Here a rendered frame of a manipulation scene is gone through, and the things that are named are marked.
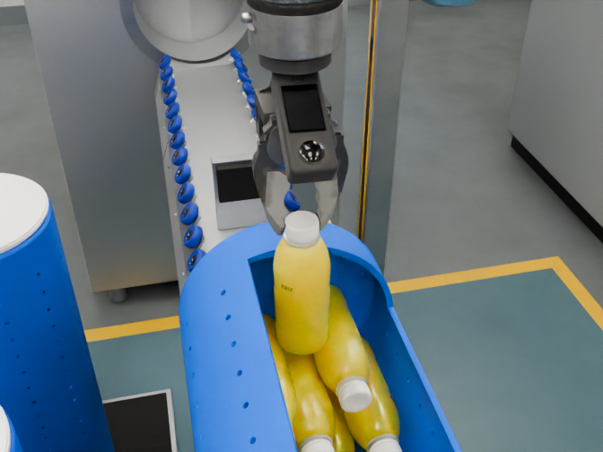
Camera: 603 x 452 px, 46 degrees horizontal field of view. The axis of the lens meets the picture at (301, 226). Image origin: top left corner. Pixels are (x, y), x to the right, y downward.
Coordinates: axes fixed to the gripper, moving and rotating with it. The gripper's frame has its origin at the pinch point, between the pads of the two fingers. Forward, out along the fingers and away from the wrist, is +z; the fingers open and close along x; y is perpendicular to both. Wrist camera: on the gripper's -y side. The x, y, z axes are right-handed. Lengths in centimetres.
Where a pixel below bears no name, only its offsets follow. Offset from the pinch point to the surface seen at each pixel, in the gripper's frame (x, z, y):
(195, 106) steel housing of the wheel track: 5, 36, 106
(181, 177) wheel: 12, 32, 66
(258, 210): -2, 33, 51
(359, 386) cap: -5.0, 18.4, -8.6
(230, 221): 4, 35, 51
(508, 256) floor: -113, 130, 135
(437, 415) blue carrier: -12.7, 19.0, -14.1
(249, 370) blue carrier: 8.3, 8.2, -12.3
